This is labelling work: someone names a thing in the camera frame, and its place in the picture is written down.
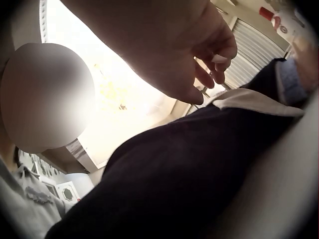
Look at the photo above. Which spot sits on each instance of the person's right index finger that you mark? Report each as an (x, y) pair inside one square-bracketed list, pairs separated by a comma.
[(220, 73)]

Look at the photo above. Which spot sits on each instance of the person's right fingers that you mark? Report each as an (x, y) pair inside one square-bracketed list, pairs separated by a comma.
[(192, 95)]

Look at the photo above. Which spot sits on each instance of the person's right hand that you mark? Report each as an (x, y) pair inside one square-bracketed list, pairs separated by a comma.
[(162, 44)]

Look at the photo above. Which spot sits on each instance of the person's right thumb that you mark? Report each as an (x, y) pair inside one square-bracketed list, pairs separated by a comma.
[(228, 48)]

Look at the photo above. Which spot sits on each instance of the person's right middle finger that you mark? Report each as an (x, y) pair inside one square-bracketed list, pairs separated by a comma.
[(205, 77)]

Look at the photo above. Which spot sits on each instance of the red and white object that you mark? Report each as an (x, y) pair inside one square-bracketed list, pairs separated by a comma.
[(273, 18)]

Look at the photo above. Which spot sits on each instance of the white slatted shutter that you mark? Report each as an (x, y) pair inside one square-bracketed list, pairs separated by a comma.
[(259, 47)]

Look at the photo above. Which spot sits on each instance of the dark navy garment beige collar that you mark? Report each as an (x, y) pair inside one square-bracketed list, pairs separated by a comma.
[(174, 161)]

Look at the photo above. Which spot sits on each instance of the white ornate wall frame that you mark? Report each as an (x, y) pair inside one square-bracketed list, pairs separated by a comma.
[(66, 192)]

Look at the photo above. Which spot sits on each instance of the person's body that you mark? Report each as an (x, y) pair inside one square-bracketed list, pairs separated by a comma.
[(20, 206)]

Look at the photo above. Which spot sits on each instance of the person's left hand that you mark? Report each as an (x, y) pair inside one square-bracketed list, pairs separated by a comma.
[(305, 64)]

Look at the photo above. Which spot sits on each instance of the yellow ceiling chandelier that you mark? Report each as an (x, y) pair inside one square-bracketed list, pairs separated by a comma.
[(113, 87)]

